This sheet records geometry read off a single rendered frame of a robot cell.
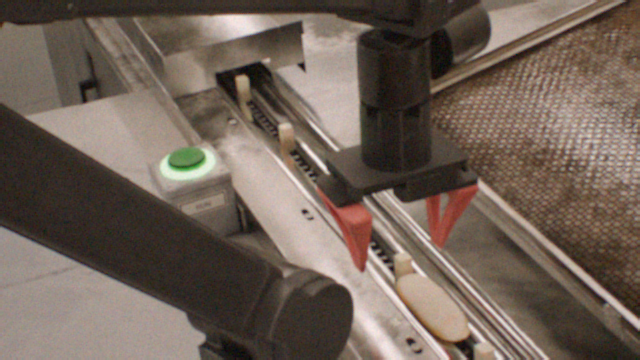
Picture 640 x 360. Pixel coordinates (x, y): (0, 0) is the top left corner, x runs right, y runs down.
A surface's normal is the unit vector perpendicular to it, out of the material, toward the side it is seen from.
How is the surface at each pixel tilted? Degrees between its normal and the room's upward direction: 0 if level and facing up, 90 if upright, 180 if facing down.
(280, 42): 90
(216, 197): 90
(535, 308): 0
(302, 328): 90
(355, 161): 3
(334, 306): 90
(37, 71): 0
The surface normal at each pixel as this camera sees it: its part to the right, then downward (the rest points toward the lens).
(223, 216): 0.40, 0.46
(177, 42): -0.10, -0.84
